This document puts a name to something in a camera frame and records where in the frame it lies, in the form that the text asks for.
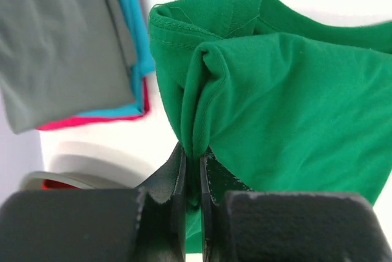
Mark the green t-shirt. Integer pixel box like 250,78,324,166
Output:
149,0,391,253

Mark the folded magenta t-shirt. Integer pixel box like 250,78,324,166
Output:
36,78,150,131

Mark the grey plastic tray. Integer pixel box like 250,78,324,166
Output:
19,171,127,190

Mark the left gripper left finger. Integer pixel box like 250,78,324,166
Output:
1,144,187,261

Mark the red t-shirt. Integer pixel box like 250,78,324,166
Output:
42,179,77,190

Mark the folded teal t-shirt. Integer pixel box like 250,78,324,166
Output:
78,0,154,118

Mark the folded grey t-shirt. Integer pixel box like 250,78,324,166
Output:
1,0,137,133

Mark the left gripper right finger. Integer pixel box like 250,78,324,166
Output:
200,151,391,262

